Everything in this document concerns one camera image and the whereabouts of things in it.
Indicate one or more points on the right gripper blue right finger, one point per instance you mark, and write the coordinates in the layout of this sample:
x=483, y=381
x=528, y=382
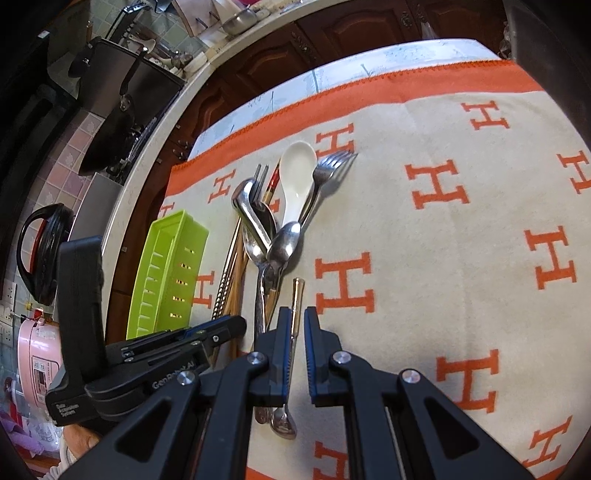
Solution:
x=324, y=386

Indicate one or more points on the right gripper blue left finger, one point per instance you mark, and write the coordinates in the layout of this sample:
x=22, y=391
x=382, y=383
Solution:
x=271, y=381

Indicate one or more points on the gold handled small spoon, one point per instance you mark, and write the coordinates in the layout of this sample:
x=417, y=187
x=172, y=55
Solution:
x=281, y=422

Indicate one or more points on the twisted steel chopstick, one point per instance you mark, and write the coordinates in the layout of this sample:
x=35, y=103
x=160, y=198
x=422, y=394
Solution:
x=226, y=273

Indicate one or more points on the small steel spoon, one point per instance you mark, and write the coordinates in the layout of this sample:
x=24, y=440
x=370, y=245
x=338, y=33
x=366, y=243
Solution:
x=281, y=250

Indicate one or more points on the large steel spoon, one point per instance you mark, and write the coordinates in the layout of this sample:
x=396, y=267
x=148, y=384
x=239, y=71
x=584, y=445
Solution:
x=241, y=203

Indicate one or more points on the silver fork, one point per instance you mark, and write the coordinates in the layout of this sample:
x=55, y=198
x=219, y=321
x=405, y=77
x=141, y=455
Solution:
x=324, y=171

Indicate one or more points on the white ceramic soup spoon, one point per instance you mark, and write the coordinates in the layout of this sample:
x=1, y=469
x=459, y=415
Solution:
x=297, y=164

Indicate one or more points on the left hand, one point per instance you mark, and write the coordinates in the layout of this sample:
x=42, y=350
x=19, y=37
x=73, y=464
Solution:
x=78, y=441

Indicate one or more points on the pink rice cooker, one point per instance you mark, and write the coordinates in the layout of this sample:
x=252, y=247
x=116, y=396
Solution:
x=39, y=358

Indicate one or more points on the green plastic utensil tray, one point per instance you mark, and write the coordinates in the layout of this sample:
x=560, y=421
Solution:
x=166, y=276

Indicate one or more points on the black electric kettle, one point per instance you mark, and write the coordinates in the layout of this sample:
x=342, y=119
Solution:
x=40, y=277

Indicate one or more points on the orange beige H blanket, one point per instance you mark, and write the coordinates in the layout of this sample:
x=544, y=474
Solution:
x=457, y=244

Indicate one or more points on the steel bowl on counter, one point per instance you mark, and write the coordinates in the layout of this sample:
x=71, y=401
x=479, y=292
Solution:
x=240, y=22

